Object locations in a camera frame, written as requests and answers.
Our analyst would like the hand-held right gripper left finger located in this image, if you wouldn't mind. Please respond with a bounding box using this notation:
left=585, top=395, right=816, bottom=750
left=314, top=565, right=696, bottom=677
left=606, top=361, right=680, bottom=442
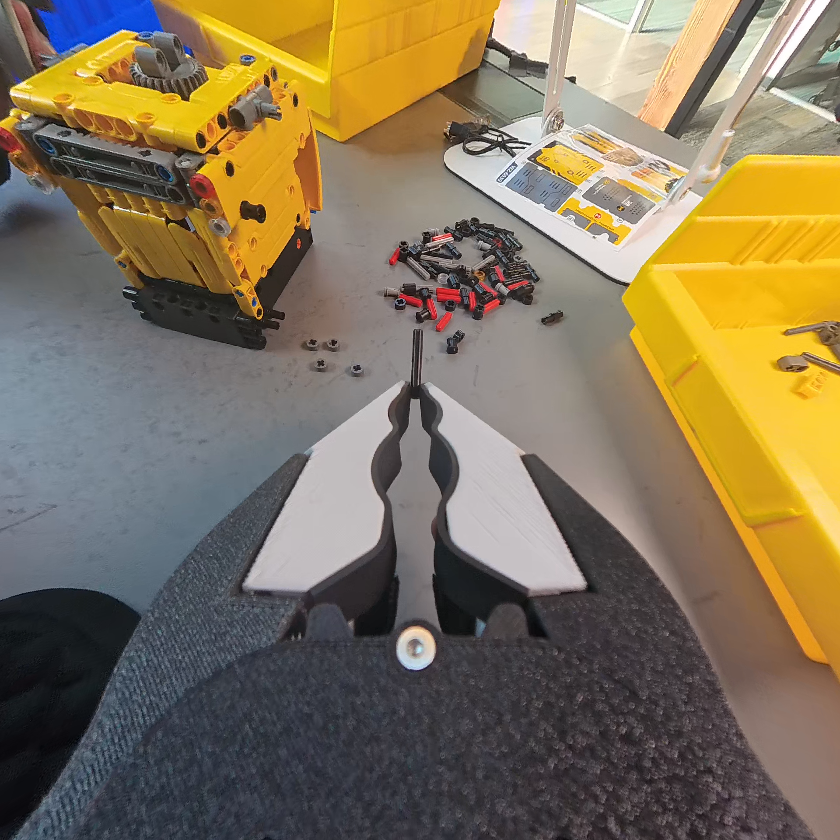
left=240, top=379, right=413, bottom=636

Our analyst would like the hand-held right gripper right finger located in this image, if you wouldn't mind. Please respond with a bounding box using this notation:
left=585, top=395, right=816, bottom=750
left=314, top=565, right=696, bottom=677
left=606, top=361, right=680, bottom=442
left=420, top=379, right=589, bottom=636

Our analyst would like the yellow plastic bin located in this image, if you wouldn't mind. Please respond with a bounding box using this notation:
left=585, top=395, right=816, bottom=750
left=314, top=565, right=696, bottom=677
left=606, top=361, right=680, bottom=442
left=151, top=0, right=501, bottom=143
left=621, top=154, right=840, bottom=681

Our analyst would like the yellow black lego truck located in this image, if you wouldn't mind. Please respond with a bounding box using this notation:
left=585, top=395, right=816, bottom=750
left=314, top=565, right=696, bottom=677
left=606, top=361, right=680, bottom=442
left=0, top=29, right=324, bottom=350

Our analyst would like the yellow lego beam assembly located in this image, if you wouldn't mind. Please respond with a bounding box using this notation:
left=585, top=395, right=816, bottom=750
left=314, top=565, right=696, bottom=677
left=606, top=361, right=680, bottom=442
left=66, top=59, right=304, bottom=155

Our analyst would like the pile of small lego parts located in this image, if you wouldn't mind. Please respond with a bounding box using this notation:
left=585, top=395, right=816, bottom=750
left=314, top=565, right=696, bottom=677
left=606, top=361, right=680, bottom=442
left=382, top=218, right=542, bottom=332

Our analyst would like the printed lego leaflet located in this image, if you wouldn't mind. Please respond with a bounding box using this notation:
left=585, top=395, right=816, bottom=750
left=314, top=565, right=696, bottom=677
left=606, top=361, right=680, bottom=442
left=497, top=122, right=690, bottom=248

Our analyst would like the dark lego pieces heap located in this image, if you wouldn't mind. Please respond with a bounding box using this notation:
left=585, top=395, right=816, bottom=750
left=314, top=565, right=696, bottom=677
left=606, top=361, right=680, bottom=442
left=776, top=319, right=840, bottom=399

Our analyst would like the black padded wrist rest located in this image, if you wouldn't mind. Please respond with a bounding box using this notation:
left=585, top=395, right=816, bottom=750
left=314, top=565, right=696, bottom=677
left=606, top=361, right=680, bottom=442
left=0, top=587, right=143, bottom=840

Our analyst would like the white board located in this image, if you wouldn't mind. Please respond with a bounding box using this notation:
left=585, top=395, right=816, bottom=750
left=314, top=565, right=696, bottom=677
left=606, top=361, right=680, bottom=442
left=443, top=115, right=704, bottom=286

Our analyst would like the white stand leg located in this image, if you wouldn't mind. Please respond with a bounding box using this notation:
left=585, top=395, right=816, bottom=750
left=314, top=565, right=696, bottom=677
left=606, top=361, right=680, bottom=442
left=666, top=0, right=809, bottom=199

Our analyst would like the blue plastic bin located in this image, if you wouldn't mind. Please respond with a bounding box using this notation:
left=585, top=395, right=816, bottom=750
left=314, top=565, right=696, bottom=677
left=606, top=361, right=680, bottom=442
left=36, top=0, right=166, bottom=55

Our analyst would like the black cable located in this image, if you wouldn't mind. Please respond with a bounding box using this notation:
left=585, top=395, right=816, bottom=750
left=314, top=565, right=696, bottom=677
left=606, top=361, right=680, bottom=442
left=444, top=117, right=534, bottom=158

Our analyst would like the wooden post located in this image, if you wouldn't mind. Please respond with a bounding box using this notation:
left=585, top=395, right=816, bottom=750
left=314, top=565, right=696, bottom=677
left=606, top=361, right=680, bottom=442
left=635, top=0, right=744, bottom=130

